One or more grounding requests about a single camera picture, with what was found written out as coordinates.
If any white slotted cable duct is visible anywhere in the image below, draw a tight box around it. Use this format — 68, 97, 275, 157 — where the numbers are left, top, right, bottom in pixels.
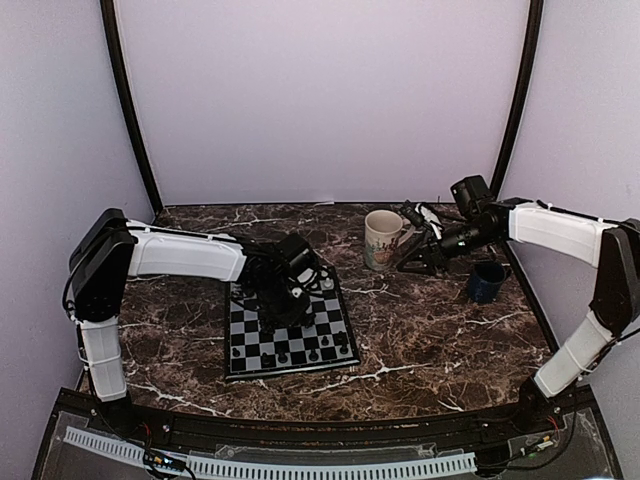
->
62, 426, 477, 479

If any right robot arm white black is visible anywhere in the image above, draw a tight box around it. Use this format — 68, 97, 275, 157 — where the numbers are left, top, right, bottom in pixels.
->
397, 175, 639, 434

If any dark blue mug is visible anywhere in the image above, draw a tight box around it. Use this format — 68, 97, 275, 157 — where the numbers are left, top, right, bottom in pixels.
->
467, 261, 512, 305

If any cream seashell mug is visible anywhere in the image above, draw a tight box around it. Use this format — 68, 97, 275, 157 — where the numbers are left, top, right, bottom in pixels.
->
364, 210, 416, 271

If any black white chessboard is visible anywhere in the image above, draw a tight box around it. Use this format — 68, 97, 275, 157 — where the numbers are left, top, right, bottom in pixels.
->
224, 266, 360, 382

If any left black frame post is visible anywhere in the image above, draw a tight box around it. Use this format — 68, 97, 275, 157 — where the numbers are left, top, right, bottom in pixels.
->
99, 0, 164, 215

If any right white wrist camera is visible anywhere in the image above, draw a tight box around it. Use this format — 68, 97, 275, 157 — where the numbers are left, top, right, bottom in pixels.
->
399, 200, 444, 239

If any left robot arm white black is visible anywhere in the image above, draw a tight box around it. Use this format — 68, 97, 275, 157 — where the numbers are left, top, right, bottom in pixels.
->
61, 208, 323, 436

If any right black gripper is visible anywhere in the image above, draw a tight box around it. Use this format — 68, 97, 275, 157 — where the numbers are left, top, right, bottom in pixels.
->
397, 219, 497, 276

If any black frame post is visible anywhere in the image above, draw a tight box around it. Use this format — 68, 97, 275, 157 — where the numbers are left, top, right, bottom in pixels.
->
99, 0, 164, 215
490, 0, 545, 196

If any right black frame post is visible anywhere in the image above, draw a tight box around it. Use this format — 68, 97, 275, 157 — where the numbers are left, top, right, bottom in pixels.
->
490, 0, 545, 196

